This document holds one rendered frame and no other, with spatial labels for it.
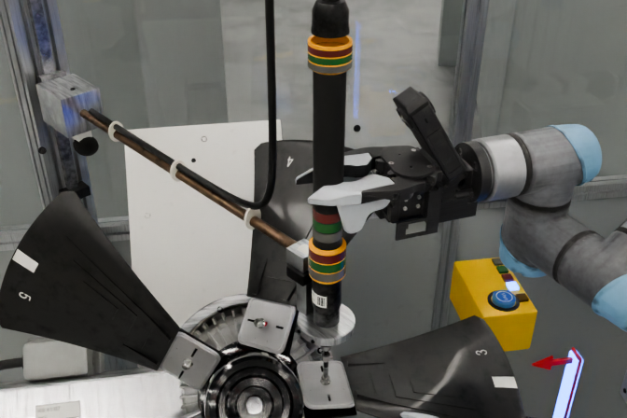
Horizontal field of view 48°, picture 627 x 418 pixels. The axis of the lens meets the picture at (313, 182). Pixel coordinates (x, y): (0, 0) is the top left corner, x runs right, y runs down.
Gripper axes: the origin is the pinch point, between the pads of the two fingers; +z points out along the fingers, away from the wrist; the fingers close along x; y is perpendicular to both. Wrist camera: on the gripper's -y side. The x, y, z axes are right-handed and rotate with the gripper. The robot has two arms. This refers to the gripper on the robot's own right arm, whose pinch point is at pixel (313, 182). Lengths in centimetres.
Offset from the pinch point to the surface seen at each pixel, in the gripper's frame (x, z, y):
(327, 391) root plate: -1.7, -1.6, 30.4
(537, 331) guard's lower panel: 57, -86, 96
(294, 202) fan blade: 16.4, -3.0, 12.9
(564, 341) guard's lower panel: 55, -94, 101
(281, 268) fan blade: 10.3, 0.8, 18.8
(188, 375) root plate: 6.4, 14.7, 30.2
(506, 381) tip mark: -5.8, -25.6, 32.5
